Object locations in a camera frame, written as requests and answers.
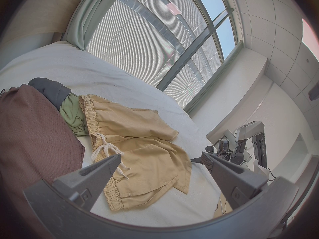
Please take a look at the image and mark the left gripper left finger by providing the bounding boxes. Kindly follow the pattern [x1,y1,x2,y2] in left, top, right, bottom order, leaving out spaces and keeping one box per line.
[52,154,124,212]

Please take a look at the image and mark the bed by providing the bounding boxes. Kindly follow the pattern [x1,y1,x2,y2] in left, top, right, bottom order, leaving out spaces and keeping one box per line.
[0,0,233,221]

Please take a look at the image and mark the brown garment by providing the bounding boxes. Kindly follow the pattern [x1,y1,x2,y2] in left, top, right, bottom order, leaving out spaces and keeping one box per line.
[0,84,86,216]

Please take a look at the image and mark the green garment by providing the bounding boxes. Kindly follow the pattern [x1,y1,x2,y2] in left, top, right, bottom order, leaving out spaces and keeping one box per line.
[59,92,90,137]

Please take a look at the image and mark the tan shorts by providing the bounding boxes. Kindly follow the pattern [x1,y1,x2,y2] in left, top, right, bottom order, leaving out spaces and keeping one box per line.
[78,94,192,211]

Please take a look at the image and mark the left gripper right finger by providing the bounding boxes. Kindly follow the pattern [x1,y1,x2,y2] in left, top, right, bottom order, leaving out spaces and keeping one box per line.
[200,152,269,211]

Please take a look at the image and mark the window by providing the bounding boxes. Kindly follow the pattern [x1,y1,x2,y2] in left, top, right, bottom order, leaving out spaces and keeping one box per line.
[86,0,243,111]

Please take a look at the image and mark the black garment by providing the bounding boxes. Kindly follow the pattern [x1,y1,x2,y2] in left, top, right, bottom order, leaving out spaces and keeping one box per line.
[28,77,71,109]

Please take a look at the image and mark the grey-green curtain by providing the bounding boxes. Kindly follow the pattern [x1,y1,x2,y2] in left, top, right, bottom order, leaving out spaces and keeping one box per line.
[65,0,140,51]

